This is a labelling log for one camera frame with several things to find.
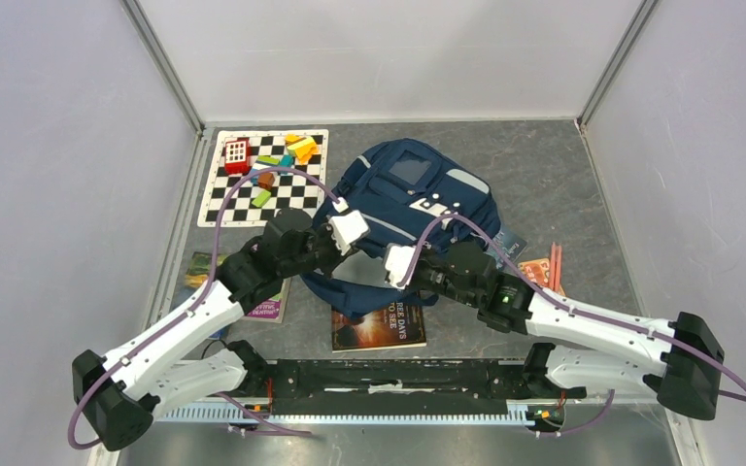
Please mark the Three Days To See book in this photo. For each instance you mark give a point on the Three Days To See book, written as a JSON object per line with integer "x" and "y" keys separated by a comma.
{"x": 394, "y": 326}

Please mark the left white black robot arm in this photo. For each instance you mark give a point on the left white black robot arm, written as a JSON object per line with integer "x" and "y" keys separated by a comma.
{"x": 119, "y": 394}

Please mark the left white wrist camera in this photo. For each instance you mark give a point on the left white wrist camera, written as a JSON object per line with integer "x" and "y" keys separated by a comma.
{"x": 347, "y": 226}

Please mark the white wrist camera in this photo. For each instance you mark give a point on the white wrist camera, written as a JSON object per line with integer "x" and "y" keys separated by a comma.
{"x": 347, "y": 226}
{"x": 398, "y": 264}

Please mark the red pencil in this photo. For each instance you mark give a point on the red pencil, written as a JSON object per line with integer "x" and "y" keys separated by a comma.
{"x": 555, "y": 260}

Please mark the blue dark fantasy book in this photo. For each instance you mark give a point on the blue dark fantasy book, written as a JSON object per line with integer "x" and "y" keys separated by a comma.
{"x": 512, "y": 246}

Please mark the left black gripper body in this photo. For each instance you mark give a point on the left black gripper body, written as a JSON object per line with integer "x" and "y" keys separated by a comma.
{"x": 320, "y": 251}

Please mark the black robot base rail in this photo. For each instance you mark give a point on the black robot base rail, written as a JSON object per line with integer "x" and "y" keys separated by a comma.
{"x": 396, "y": 387}

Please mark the navy blue student backpack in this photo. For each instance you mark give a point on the navy blue student backpack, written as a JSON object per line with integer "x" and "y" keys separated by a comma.
{"x": 399, "y": 186}

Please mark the red grid toy block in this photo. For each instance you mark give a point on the red grid toy block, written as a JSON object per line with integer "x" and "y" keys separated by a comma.
{"x": 236, "y": 153}

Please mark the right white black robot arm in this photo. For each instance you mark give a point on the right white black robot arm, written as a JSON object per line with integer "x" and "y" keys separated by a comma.
{"x": 608, "y": 350}

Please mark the black white checkered mat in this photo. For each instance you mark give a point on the black white checkered mat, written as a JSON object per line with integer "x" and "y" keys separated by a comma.
{"x": 289, "y": 191}

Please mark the purple Treehouse book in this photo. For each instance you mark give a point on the purple Treehouse book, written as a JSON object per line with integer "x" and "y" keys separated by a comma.
{"x": 273, "y": 309}

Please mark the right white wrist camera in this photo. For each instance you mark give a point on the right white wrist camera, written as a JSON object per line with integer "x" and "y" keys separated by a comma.
{"x": 398, "y": 264}

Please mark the green toy block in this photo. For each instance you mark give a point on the green toy block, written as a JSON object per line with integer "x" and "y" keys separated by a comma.
{"x": 261, "y": 199}

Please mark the orange spiral notepad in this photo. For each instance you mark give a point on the orange spiral notepad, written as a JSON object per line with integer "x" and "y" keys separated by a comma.
{"x": 541, "y": 272}

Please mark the blue brown toy blocks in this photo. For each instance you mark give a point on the blue brown toy blocks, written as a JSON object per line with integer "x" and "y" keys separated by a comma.
{"x": 270, "y": 172}

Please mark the yellow orange toy blocks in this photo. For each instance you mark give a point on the yellow orange toy blocks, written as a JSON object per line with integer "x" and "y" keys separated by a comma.
{"x": 301, "y": 147}

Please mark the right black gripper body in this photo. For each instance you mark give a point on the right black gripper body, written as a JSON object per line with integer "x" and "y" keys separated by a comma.
{"x": 435, "y": 280}

